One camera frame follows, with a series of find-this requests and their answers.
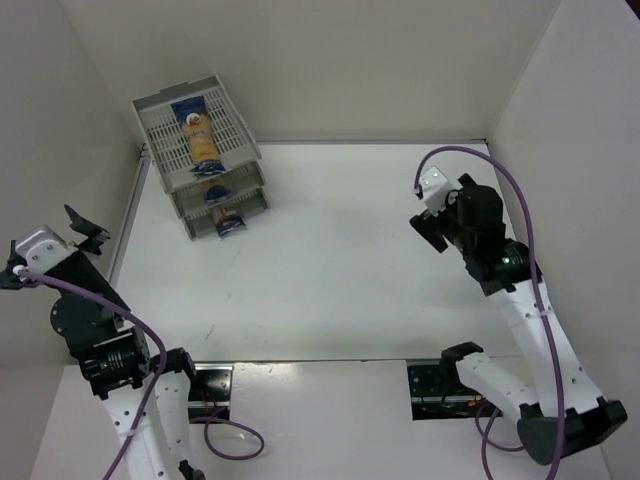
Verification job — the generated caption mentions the purple cable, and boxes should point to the purple cable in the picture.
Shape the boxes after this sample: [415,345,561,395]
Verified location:
[412,145,566,480]
[14,267,265,480]

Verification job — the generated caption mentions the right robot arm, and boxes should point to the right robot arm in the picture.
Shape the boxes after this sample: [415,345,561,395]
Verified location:
[410,167,628,465]

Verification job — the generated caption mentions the blue yellow spaghetti bag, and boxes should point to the blue yellow spaghetti bag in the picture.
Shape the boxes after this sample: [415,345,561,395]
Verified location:
[203,176,232,202]

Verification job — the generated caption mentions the aluminium frame rail left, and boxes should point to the aluminium frame rail left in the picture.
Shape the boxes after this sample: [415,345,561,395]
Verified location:
[107,143,151,283]

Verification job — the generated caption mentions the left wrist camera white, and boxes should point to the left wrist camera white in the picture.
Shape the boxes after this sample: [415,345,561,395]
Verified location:
[15,225,76,274]

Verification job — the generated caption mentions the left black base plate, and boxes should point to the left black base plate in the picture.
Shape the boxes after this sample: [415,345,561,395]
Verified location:
[188,362,234,424]

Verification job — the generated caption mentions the pasta bag label side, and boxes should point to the pasta bag label side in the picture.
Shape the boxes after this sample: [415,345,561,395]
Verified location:
[211,206,246,239]
[171,96,226,176]

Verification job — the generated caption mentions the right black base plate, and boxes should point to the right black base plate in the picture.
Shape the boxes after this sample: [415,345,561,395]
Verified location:
[406,359,495,421]

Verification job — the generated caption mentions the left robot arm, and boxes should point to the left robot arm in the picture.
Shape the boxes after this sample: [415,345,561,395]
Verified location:
[1,206,205,479]

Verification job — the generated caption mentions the grey three-tier tray shelf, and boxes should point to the grey three-tier tray shelf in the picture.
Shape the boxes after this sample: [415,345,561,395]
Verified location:
[131,75,269,240]

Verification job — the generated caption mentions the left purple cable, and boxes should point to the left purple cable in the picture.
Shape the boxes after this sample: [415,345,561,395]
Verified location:
[14,267,265,480]

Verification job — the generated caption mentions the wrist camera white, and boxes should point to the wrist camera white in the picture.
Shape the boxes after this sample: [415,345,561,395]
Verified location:
[413,166,457,217]
[15,225,76,274]

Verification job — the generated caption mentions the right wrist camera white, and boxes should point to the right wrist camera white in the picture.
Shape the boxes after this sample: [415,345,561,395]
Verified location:
[413,166,457,217]

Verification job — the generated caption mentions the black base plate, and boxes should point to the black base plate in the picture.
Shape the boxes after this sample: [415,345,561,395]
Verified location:
[406,359,495,421]
[188,362,234,424]

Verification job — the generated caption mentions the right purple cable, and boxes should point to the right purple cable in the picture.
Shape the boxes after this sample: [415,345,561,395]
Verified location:
[412,145,566,480]

